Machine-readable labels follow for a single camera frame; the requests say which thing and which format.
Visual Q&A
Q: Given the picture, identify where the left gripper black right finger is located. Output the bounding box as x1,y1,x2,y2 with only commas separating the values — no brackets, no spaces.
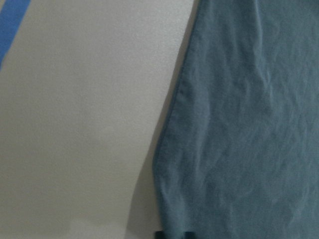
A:
184,232,196,239

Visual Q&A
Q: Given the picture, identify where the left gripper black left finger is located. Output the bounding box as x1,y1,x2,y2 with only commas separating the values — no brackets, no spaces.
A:
154,231,166,239

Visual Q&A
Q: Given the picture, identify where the black graphic t-shirt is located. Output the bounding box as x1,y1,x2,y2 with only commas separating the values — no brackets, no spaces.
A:
153,0,319,239

